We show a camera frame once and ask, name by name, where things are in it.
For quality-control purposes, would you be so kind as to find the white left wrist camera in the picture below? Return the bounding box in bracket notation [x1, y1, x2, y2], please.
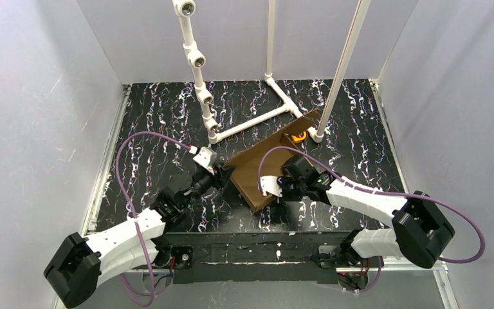
[188, 145, 217, 175]

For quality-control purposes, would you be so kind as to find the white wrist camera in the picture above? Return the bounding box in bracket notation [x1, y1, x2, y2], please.
[260, 176, 282, 197]
[188, 145, 217, 175]

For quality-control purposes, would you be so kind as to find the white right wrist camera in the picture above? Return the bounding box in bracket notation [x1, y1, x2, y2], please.
[260, 176, 282, 197]

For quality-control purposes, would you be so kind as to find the white PVC pipe frame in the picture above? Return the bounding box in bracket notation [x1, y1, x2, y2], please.
[172, 0, 371, 145]

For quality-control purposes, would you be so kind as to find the yellow tape measure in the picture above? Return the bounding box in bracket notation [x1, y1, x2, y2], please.
[292, 131, 308, 144]

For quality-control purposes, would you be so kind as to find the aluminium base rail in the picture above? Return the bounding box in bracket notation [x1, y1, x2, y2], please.
[53, 85, 459, 309]

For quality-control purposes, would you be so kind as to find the brown cardboard box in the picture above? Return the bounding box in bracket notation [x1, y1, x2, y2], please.
[226, 109, 320, 212]

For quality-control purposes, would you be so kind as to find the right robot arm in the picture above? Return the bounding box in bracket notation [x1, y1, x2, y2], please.
[275, 155, 455, 268]

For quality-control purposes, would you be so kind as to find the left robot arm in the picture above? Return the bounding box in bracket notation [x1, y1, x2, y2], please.
[43, 162, 235, 308]

